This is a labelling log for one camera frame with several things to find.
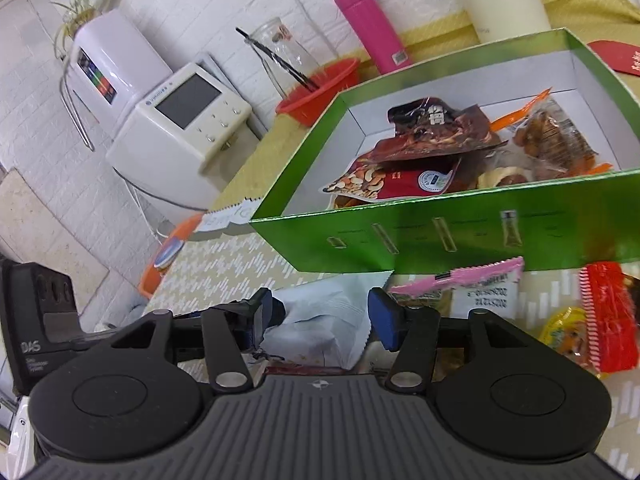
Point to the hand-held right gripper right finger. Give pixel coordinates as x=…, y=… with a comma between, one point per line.
x=385, y=317

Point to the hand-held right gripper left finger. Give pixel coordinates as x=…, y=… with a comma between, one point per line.
x=262, y=317

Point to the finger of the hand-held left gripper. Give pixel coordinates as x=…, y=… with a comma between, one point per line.
x=190, y=332

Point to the grey white snack packet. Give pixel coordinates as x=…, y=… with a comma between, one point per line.
x=325, y=320

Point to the pink edged snack packet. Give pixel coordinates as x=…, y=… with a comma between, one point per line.
x=480, y=295

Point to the green cardboard box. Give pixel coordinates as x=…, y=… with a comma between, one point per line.
x=450, y=240

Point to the red nut packet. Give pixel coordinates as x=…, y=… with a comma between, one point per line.
x=395, y=182

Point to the yellow orange candy packet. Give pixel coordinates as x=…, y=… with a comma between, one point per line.
x=565, y=332

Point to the round pastry snack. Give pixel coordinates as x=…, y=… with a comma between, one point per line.
x=500, y=177

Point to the black glossy snack packet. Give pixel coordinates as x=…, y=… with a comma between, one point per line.
x=440, y=130

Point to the red striped snack packet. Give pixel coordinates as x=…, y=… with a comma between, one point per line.
x=615, y=310

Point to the orange edged clear nut packet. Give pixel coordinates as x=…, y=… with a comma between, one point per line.
x=550, y=135

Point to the grey zigzag tablecloth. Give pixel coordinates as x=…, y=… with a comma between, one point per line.
x=210, y=270

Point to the orange plastic basin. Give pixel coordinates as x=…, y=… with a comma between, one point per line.
x=150, y=280

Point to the jar with blue lid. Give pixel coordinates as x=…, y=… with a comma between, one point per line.
x=169, y=254

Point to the beige floor mat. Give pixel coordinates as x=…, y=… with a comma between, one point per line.
x=45, y=230

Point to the yellow green tablecloth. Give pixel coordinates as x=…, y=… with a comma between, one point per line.
x=250, y=170

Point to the white machine with screen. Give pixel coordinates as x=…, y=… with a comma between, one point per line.
x=165, y=145

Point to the red plastic basket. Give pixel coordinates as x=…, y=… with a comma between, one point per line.
x=330, y=90

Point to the black chopstick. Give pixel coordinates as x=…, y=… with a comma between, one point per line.
x=280, y=60

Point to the glass carafe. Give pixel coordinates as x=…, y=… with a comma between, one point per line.
x=290, y=50

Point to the white water ionizer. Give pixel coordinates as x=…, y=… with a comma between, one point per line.
x=120, y=55

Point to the pink thermos bottle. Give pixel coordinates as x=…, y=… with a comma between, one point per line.
x=375, y=25

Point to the potted plant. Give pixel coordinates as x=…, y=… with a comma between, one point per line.
x=75, y=5

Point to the red envelope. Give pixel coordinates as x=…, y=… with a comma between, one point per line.
x=620, y=57

